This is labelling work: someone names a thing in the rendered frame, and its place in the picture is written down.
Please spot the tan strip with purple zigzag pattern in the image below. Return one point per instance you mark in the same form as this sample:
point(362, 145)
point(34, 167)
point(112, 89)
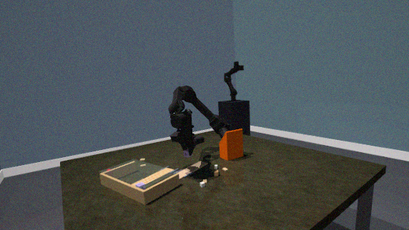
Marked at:
point(192, 168)

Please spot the purple labelled cube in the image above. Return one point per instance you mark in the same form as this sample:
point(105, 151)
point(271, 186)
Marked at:
point(186, 153)

